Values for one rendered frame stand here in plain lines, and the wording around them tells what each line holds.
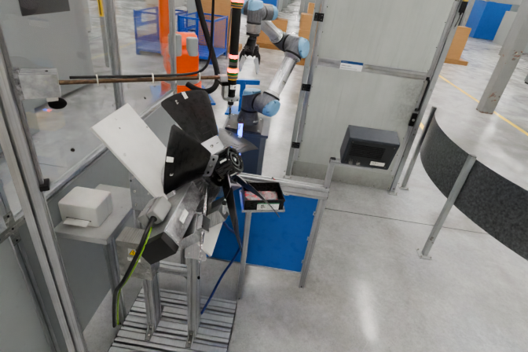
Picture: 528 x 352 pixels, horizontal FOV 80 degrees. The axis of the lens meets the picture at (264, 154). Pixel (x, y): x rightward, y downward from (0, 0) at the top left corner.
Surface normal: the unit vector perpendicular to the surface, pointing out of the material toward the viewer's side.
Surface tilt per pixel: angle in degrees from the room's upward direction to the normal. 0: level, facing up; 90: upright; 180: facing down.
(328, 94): 90
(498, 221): 90
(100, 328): 0
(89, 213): 90
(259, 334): 0
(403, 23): 90
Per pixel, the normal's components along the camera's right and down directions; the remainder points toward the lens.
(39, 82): 0.48, 0.47
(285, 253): -0.11, 0.47
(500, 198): -0.93, 0.07
